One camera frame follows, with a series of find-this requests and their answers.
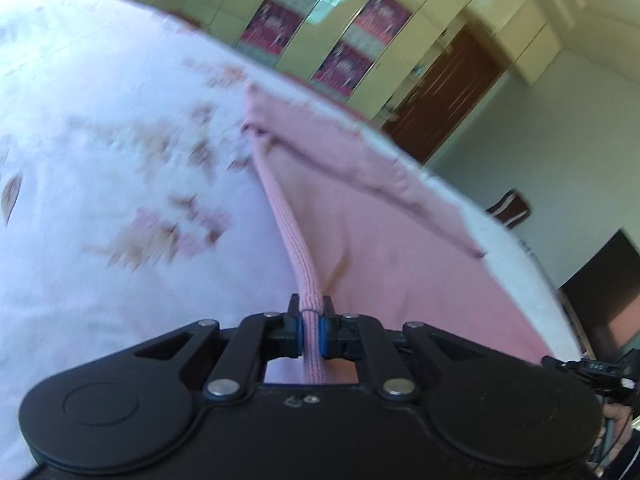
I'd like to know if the pink knit sweater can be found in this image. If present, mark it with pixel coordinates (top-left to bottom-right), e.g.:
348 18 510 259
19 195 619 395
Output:
242 85 549 384

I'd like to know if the person's right hand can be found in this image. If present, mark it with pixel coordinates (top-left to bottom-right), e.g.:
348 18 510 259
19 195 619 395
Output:
602 403 632 458

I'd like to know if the black television screen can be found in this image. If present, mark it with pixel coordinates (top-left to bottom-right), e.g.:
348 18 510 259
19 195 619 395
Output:
561 230 639 362

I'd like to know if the white floral quilt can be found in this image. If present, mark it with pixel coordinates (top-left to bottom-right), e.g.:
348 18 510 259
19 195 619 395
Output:
1 0 580 479

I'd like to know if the dark wooden chair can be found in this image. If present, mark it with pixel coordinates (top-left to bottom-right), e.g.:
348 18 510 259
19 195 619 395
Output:
486 188 532 230

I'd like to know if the brown wooden door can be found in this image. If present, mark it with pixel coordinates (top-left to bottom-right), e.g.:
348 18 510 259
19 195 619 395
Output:
383 27 503 164

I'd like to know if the cream wardrobe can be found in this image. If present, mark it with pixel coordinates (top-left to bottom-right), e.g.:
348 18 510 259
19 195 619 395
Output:
184 0 561 118

